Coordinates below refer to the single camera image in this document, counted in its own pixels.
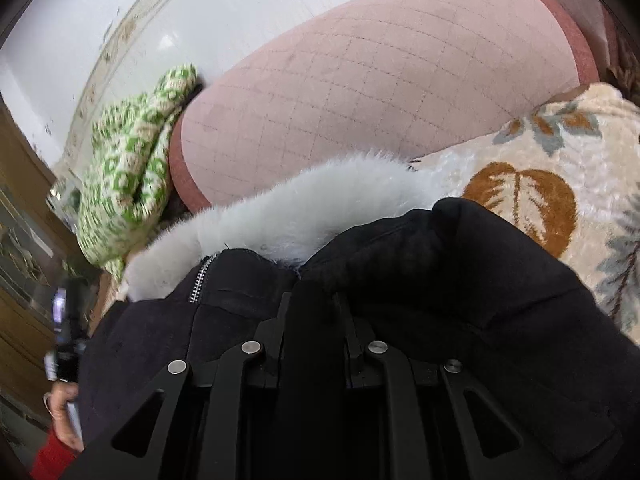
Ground black coat with fur collar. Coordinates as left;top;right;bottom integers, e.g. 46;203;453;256
79;156;639;479

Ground red sleeve forearm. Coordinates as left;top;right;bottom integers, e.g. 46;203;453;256
29;429;78;480

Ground person's left hand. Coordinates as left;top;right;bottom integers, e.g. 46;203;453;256
48;382;85;453

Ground wooden glass wardrobe door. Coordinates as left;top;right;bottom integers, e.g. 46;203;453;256
1;105;94;426

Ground green checkered folded quilt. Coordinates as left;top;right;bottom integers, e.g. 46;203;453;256
76;64;198;281

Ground leaf pattern plush blanket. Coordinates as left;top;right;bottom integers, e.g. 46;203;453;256
411;84;639;340

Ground long pink bolster pillow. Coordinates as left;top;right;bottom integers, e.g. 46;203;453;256
169;0;599;211

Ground pink headboard cushion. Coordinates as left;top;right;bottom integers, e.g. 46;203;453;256
556;0;618;77

